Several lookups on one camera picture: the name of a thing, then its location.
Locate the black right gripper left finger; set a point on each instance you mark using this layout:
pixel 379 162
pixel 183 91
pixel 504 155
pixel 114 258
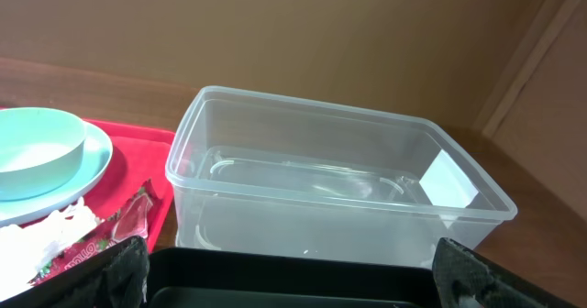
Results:
pixel 114 278

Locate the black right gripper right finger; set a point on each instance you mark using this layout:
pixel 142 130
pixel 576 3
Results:
pixel 467 279

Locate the red snack wrapper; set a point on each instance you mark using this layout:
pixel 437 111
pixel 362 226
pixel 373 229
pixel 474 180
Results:
pixel 132 219

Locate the white tissue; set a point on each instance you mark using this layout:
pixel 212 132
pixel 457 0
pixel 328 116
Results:
pixel 26 250

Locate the light blue plate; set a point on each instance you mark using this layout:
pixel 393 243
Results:
pixel 98 151

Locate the mint green bowl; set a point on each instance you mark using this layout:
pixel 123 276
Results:
pixel 41 149

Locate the clear plastic waste bin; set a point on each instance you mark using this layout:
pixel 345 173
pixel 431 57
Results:
pixel 276 175

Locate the black plastic tray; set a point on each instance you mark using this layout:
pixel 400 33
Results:
pixel 184 277

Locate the white label sticker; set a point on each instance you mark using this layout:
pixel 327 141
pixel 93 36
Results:
pixel 446 184

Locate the red plastic serving tray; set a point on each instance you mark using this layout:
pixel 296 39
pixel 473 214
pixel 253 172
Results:
pixel 140 154

